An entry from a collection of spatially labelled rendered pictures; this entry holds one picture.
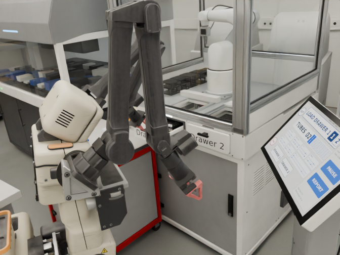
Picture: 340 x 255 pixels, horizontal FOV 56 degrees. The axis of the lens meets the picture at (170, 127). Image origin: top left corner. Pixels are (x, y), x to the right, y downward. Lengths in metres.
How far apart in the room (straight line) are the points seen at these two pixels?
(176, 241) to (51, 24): 1.72
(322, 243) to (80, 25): 2.00
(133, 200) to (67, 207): 1.02
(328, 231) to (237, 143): 0.60
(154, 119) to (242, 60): 0.73
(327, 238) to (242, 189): 0.58
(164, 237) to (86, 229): 1.30
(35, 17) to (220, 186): 1.72
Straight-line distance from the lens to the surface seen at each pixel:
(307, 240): 1.41
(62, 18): 2.41
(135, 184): 2.12
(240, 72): 1.56
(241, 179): 1.80
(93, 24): 2.54
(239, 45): 1.54
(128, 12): 0.84
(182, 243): 2.40
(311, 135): 1.29
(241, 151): 1.71
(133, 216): 2.23
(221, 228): 2.12
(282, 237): 2.50
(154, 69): 0.89
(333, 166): 1.12
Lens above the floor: 1.64
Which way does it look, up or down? 23 degrees down
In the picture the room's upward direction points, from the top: 4 degrees counter-clockwise
